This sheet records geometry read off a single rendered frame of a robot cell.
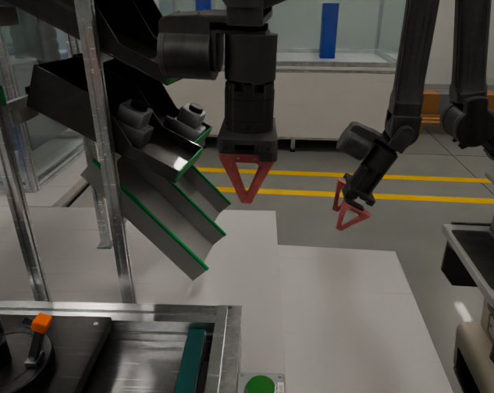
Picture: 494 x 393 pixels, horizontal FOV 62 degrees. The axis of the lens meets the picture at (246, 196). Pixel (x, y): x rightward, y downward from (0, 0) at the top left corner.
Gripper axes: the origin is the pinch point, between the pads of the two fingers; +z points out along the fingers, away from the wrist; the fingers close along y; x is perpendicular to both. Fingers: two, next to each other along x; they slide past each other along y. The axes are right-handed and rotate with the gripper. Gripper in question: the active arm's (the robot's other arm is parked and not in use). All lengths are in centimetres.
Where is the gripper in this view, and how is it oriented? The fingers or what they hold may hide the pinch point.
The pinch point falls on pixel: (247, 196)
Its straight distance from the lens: 52.6
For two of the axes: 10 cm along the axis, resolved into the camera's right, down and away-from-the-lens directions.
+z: -0.3, 9.0, 4.3
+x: 10.0, 0.4, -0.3
